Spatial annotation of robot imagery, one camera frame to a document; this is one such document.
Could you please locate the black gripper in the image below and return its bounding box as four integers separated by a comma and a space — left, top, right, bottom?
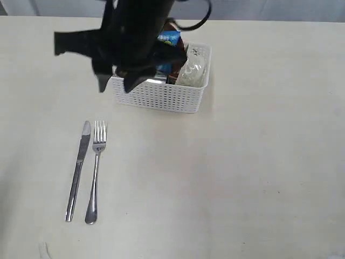
54, 1, 175, 93

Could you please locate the silver metal fork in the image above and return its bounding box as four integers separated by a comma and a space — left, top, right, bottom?
85, 121, 107, 224

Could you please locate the silver table knife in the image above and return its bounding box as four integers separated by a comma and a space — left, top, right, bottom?
65, 121, 91, 222

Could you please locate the white speckled ceramic bowl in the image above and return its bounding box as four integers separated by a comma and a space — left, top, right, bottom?
175, 43, 210, 88

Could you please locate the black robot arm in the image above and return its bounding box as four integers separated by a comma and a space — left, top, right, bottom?
54, 0, 187, 93

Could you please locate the white perforated plastic basket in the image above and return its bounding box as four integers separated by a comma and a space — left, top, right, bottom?
108, 42, 211, 113

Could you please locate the silver foil packet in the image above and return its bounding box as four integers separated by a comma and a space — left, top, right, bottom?
146, 71, 167, 84

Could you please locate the blue potato chips bag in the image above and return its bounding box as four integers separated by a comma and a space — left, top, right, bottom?
156, 29, 181, 74

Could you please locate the brown round plate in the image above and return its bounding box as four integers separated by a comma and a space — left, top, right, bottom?
167, 36, 187, 84

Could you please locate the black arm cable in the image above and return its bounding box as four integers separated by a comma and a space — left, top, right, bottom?
172, 0, 212, 31

